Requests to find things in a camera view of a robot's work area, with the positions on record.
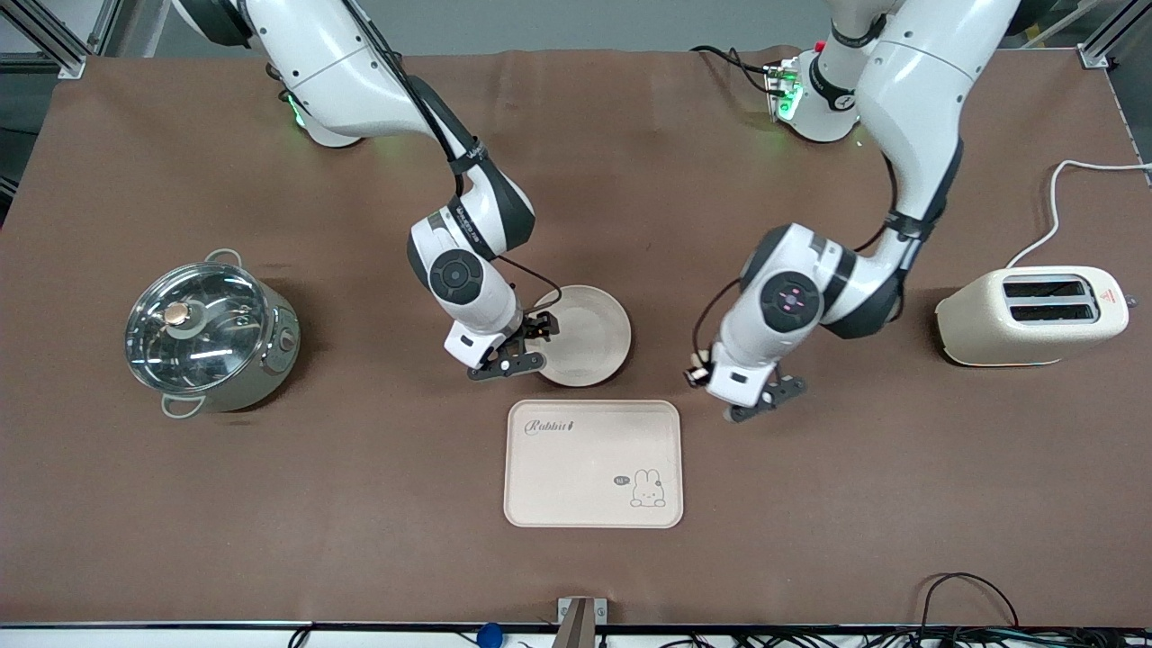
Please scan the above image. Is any round cream plate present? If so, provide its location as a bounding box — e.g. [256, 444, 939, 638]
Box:
[529, 285, 633, 388]

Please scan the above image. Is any cream rabbit print tray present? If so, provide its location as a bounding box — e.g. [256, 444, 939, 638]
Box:
[503, 400, 684, 529]

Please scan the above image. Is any steel electric cooking pot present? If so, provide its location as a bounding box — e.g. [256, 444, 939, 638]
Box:
[124, 249, 302, 420]

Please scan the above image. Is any glass pot lid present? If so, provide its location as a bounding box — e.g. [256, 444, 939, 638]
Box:
[125, 262, 272, 393]

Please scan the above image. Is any brown table cover sheet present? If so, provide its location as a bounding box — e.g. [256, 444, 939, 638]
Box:
[0, 47, 1152, 628]

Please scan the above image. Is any cream two-slot toaster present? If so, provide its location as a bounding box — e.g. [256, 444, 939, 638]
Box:
[935, 265, 1139, 367]

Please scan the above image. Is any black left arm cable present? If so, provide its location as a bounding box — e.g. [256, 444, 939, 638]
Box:
[686, 153, 903, 390]

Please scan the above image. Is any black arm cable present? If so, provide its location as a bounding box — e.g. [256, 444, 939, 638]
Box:
[686, 153, 903, 390]
[337, 0, 564, 314]

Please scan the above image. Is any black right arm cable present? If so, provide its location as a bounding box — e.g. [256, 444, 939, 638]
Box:
[337, 0, 564, 314]

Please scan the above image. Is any metal bracket with post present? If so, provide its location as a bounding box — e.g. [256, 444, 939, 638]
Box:
[552, 596, 609, 648]

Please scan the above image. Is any black left base cable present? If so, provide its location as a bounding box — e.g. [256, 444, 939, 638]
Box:
[690, 45, 779, 96]

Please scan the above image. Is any black looped floor cable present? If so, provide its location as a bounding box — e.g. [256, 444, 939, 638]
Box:
[918, 572, 1022, 633]

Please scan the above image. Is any white toaster power cable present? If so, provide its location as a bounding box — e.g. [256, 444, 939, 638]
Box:
[1005, 160, 1152, 270]

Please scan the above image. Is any aluminium frame profile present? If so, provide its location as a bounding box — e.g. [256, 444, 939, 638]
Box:
[1075, 0, 1152, 69]
[0, 0, 122, 80]

